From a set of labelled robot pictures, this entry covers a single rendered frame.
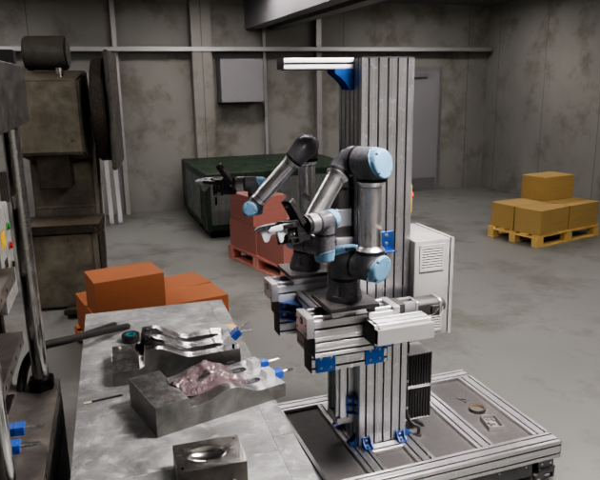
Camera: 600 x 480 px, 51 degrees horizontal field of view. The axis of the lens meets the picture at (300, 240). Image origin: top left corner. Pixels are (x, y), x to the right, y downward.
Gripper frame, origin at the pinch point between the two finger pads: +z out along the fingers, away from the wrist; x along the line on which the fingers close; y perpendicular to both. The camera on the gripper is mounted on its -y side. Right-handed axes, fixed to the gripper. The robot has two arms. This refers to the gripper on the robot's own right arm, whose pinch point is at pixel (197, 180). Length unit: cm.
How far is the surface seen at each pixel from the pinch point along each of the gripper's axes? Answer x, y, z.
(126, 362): -97, 47, 8
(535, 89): 775, 76, -350
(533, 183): 498, 152, -292
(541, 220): 415, 172, -284
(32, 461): -155, 46, 16
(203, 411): -130, 44, -32
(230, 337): -84, 42, -32
